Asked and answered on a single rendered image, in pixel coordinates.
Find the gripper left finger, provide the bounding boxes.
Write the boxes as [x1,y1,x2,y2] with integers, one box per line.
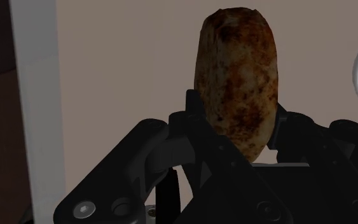
[53,89,254,224]

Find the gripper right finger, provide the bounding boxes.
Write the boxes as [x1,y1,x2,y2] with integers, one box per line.
[266,104,358,224]

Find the brown mottled potato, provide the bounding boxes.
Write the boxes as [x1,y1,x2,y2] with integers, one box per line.
[193,7,279,164]

